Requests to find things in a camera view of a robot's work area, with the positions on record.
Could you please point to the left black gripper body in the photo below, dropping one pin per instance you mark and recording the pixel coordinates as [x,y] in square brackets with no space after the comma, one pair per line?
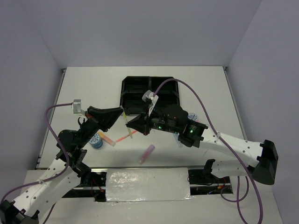
[90,128]

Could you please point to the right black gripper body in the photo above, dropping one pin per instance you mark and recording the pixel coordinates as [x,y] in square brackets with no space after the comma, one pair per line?
[158,121]

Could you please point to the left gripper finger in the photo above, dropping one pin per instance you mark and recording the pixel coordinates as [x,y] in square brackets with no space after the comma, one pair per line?
[105,125]
[109,115]

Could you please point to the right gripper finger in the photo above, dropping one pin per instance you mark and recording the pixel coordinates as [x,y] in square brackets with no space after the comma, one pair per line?
[145,130]
[140,120]

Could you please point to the orange highlighter pen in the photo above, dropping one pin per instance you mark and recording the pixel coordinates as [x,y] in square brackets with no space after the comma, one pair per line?
[126,136]

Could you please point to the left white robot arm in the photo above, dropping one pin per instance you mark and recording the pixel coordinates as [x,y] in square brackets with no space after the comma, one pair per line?
[66,171]

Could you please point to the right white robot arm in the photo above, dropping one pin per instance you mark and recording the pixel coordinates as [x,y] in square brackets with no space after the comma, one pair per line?
[260,159]

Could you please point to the orange glue stick left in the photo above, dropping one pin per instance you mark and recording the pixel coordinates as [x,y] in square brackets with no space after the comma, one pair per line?
[106,139]

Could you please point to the blue glue stick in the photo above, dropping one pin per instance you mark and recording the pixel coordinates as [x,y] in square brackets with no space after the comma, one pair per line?
[176,135]

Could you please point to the purple glue stick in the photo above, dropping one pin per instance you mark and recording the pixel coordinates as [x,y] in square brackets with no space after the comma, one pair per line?
[146,154]

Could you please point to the black four-compartment organizer tray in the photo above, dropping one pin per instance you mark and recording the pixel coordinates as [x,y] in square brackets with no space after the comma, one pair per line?
[134,87]

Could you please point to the silver tape sheet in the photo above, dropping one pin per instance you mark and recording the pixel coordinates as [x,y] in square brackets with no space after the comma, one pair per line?
[147,184]

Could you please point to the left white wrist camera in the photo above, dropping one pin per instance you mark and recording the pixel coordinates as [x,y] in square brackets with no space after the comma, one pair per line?
[76,106]

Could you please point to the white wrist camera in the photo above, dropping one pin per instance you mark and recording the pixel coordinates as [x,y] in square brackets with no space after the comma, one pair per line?
[151,98]
[76,106]

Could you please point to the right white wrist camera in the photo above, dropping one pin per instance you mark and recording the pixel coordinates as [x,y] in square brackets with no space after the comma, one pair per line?
[151,98]

